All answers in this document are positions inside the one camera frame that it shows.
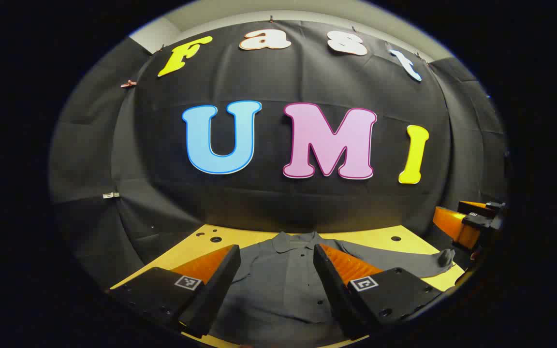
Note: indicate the red clip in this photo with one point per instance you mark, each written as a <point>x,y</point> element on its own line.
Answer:
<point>128,83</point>

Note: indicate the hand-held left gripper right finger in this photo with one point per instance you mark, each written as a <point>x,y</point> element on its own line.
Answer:
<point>331,295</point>

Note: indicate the black backdrop cloth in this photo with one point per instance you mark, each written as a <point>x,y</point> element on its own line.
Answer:
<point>269,203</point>

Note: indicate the white metal clip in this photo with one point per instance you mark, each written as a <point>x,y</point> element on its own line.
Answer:
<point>110,195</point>

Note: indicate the grey collared shirt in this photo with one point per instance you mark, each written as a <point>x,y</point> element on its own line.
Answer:
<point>288,285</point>

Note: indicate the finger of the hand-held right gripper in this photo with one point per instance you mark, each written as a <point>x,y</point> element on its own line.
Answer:
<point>474,206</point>
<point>457,227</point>

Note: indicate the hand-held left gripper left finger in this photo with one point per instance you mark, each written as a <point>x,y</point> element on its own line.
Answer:
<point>218,290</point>

